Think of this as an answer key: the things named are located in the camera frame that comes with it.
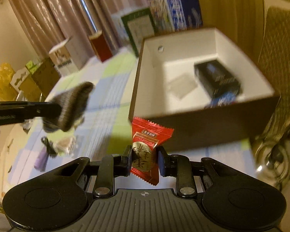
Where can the brown cardboard box white inside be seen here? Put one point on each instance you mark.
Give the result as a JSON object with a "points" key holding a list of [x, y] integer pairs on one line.
{"points": [[183, 130]]}

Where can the green milk carton box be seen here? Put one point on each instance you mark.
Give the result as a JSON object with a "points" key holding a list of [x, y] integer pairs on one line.
{"points": [[137, 31]]}

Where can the grey striped knit sock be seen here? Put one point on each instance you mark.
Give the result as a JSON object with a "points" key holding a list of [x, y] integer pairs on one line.
{"points": [[70, 106]]}

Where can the yellow curtain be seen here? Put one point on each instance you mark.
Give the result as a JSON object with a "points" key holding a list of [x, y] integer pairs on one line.
{"points": [[220, 2]]}

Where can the pink curtain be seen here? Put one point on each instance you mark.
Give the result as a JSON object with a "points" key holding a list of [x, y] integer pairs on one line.
{"points": [[62, 9]]}

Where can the black product box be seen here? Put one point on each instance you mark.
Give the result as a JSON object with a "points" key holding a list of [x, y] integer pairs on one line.
{"points": [[217, 77]]}

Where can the quilted chair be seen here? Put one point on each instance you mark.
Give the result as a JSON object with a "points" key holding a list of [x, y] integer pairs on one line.
{"points": [[278, 60]]}

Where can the red candy wrapper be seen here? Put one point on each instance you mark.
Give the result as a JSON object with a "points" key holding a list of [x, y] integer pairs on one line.
{"points": [[145, 145]]}

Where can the clear plastic case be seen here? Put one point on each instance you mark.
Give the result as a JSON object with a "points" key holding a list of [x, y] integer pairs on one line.
{"points": [[182, 87]]}

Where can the blue milk carton box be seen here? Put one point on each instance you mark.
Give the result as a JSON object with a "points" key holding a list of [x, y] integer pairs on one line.
{"points": [[176, 12]]}

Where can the bag of cotton swabs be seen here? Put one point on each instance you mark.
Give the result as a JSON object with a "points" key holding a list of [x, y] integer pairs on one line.
{"points": [[65, 145]]}

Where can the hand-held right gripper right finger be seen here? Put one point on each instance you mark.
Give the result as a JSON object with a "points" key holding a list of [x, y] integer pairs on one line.
{"points": [[161, 162]]}

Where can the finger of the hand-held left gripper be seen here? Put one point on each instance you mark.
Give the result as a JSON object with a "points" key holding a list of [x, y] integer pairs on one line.
{"points": [[38, 106], [42, 116]]}

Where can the cream printed bedsheet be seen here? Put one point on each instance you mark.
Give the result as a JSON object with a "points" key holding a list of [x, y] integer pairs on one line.
{"points": [[4, 154]]}

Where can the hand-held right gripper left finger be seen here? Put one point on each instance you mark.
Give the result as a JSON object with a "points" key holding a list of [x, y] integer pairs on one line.
{"points": [[128, 158]]}

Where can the plaid tablecloth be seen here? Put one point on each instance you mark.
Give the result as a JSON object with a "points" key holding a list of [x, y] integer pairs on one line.
{"points": [[106, 91]]}

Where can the clear pack with blue label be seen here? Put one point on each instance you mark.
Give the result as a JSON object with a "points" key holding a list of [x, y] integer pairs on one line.
{"points": [[221, 100]]}

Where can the white product box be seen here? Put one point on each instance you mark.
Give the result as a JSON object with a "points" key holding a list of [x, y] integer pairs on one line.
{"points": [[67, 58]]}

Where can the green tissue packs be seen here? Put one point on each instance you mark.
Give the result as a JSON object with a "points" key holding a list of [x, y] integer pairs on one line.
{"points": [[32, 67]]}

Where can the dark red box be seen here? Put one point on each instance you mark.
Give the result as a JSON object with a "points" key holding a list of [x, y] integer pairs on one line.
{"points": [[100, 47]]}

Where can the cardboard box with white hanger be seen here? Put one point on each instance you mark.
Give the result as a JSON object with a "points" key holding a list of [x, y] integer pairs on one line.
{"points": [[24, 84]]}

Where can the yellow plastic bag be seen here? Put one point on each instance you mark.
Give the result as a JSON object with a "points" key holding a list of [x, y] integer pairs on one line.
{"points": [[3, 79]]}

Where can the purple tube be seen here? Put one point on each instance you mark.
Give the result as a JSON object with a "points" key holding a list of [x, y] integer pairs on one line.
{"points": [[41, 159]]}

